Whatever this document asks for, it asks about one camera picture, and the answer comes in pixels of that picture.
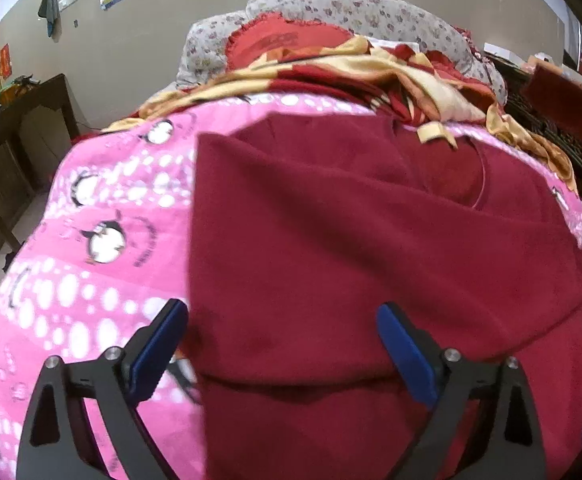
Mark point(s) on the grey hanging cloth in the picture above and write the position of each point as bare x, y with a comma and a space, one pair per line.
49, 5

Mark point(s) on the white pillow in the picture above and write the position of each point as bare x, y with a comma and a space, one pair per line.
396, 43

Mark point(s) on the red wall sign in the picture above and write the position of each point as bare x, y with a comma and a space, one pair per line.
5, 60

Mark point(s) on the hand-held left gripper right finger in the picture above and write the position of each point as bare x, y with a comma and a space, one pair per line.
406, 355

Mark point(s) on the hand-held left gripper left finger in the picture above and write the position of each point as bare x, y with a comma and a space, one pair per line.
158, 340

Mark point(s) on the dark wooden cabinet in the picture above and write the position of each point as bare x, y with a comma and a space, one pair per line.
1, 160

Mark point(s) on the dark carved wooden sideboard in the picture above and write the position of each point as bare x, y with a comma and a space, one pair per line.
561, 155

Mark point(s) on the dark red cloth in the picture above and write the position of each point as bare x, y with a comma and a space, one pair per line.
561, 100

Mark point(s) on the dark red fleece garment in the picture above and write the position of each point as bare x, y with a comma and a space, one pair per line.
321, 260

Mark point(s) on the red heart pillow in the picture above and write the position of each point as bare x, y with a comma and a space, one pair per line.
271, 40

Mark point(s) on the pink penguin print blanket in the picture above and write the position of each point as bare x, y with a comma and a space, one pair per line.
96, 285

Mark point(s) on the floral grey cushion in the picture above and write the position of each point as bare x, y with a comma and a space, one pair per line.
371, 10

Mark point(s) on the red and yellow blanket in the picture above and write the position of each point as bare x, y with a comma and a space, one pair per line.
371, 67

